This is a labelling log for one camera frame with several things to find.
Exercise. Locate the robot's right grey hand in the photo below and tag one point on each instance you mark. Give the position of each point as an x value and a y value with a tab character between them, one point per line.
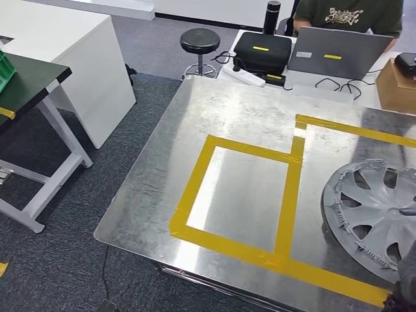
408	280

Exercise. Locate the silver grey wheel hubcap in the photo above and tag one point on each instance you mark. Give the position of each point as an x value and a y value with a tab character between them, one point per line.
367	202

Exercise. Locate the steel top workbench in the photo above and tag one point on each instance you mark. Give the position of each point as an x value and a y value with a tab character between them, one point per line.
155	189

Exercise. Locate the brown cardboard box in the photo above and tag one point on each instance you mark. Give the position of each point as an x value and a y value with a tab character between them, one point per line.
393	92

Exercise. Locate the grey laptop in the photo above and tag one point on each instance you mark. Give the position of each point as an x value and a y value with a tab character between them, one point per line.
357	47

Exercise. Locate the small black device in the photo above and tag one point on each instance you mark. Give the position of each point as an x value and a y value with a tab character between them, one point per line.
274	82

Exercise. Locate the black case with yellow label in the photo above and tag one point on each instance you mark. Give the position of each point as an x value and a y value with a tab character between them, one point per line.
260	60

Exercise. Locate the white power strip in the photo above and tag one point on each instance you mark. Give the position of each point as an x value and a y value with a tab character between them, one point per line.
245	76

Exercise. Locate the person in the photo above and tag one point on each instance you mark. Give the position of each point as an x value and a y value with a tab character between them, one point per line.
309	13

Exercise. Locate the yellow bench tape square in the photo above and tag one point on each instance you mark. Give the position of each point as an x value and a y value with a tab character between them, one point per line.
192	185

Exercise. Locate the black thermos bottle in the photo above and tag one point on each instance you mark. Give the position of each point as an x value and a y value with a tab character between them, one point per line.
272	17

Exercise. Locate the black round stool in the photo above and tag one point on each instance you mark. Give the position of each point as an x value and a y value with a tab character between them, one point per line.
199	41

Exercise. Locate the small black floor object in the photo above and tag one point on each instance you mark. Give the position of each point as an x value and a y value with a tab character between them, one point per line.
130	73

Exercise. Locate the large white desk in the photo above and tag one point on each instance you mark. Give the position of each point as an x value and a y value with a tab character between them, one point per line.
81	56

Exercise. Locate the green top table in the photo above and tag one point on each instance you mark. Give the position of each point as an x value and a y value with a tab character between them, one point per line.
32	79

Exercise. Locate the yellow floor tape square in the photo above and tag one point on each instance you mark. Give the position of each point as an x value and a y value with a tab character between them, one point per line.
2	269

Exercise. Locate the yellow tape strip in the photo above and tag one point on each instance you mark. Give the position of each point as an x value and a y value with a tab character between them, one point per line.
6	113

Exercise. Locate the green plastic crate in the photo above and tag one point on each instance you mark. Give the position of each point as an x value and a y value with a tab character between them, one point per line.
4	73

